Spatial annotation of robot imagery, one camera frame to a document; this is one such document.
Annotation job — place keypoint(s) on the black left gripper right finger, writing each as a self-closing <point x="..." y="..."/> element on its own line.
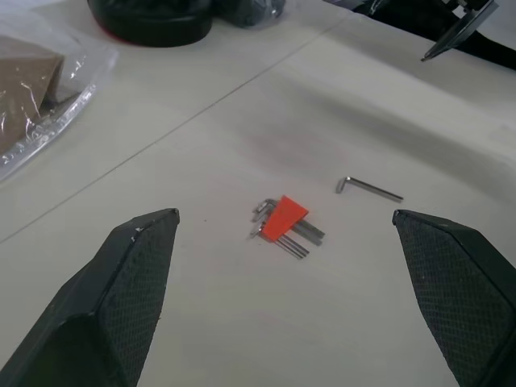
<point x="463" y="290"/>

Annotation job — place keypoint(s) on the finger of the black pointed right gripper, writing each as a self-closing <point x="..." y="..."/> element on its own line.
<point x="459" y="30"/>

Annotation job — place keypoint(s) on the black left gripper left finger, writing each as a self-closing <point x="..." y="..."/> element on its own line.
<point x="92" y="306"/>

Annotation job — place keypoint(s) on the silver hex key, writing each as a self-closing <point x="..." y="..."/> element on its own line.
<point x="371" y="187"/>

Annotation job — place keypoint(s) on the hex keys in orange holder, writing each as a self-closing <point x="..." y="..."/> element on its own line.
<point x="304" y="238"/>

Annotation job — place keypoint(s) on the small metal hex keys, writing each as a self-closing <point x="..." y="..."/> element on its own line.
<point x="298" y="249"/>
<point x="291" y="250"/>

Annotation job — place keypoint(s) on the red plastic hex key holder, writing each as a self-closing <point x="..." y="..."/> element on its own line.
<point x="282" y="219"/>

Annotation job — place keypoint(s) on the brown cardboard box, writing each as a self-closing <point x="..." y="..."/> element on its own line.
<point x="24" y="88"/>

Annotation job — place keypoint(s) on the clear plastic bag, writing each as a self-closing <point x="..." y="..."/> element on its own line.
<point x="86" y="76"/>

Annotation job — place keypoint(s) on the black round base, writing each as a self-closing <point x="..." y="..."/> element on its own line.
<point x="153" y="24"/>

